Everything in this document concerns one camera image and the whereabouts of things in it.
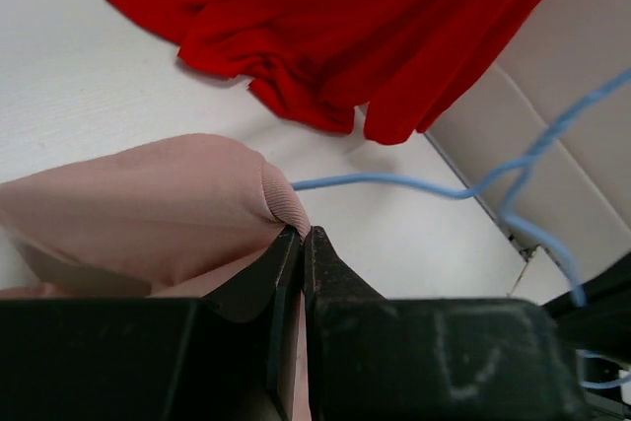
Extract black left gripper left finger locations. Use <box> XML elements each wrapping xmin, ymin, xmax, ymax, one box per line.
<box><xmin>1</xmin><ymin>228</ymin><xmax>301</xmax><ymax>420</ymax></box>

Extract pink printed t shirt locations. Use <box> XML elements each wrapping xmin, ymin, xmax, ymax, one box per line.
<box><xmin>0</xmin><ymin>133</ymin><xmax>313</xmax><ymax>421</ymax></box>

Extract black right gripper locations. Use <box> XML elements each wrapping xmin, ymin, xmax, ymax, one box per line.
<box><xmin>543</xmin><ymin>253</ymin><xmax>630</xmax><ymax>357</ymax></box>

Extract lavender wire hanger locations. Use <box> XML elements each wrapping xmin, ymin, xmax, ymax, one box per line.
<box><xmin>290</xmin><ymin>0</ymin><xmax>631</xmax><ymax>390</ymax></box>

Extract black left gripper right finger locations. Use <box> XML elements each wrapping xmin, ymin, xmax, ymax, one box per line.
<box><xmin>304</xmin><ymin>227</ymin><xmax>590</xmax><ymax>420</ymax></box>

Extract red t shirt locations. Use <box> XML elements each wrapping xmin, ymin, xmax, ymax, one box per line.
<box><xmin>107</xmin><ymin>0</ymin><xmax>541</xmax><ymax>145</ymax></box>

